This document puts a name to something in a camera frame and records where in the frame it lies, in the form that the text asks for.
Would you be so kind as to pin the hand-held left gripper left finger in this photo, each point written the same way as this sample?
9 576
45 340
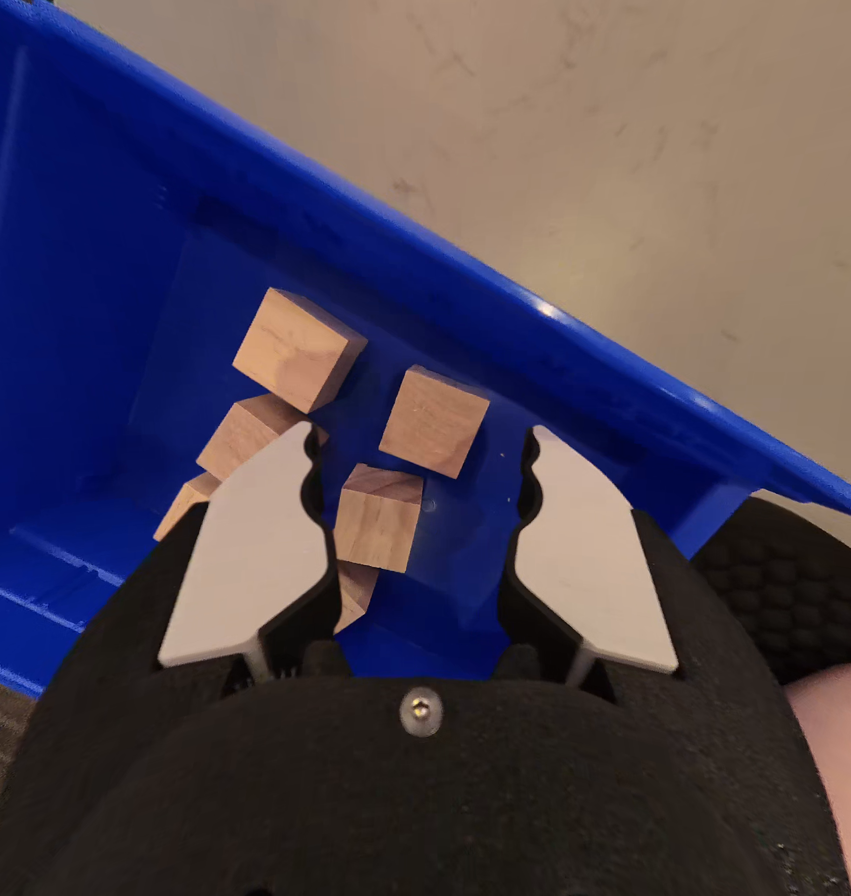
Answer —
250 553

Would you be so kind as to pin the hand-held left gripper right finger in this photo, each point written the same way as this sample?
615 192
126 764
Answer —
586 560

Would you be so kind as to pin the pale wooden cube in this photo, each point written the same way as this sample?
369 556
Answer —
376 525

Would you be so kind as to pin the group of wooden cubes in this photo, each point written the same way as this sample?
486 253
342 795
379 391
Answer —
296 350

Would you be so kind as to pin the blue plastic bin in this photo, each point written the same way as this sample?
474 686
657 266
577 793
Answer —
117 280

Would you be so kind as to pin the black padded elbow rest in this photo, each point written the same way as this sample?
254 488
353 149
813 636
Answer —
789 588

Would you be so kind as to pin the person's right forearm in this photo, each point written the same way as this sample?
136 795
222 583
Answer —
838 770

